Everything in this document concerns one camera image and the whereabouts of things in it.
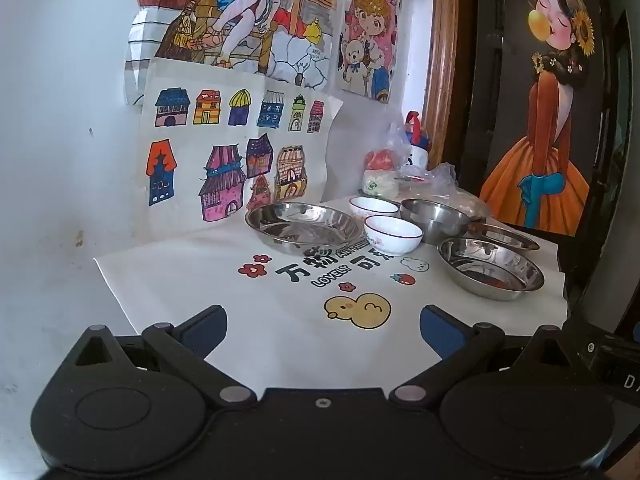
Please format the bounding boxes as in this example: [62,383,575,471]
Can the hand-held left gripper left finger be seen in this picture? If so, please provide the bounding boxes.
[65,305,258,408]

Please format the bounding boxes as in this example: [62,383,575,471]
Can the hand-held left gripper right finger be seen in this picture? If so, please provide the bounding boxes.
[389,304,581,408]

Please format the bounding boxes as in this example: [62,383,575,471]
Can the white bowl red rim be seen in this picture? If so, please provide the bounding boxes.
[348,197,401,224]
[363,215,425,256]

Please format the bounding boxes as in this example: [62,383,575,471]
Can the deep steel bowl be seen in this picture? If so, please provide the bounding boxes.
[399,199,472,246]

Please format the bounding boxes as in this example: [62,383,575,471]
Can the large steel plate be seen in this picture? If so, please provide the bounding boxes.
[244,201,364,256]

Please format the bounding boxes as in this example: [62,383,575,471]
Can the printed white tablecloth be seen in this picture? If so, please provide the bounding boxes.
[92,197,572,397]

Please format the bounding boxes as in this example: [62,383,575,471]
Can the plastic bag of flatbread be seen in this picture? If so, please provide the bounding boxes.
[395,162,490,222]

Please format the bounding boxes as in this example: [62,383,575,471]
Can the green white food packet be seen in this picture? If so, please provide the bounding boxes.
[362,169,402,201]

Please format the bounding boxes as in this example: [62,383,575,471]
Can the white bottle red blue lid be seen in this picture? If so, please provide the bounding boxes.
[404,110,432,170]

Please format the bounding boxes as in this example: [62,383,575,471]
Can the coloured houses drawing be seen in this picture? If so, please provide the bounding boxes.
[134,57,344,247]

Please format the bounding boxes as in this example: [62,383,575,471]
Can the red tomato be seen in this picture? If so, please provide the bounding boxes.
[365,149,397,174]

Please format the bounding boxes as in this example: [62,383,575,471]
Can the clear plastic bag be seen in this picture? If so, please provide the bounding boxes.
[374,119,419,181]

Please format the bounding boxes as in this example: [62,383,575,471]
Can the orange dress figure painting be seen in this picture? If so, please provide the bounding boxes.
[477,0,607,239]

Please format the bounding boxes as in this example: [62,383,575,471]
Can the wooden door frame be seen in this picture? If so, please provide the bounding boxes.
[421,0,462,171]

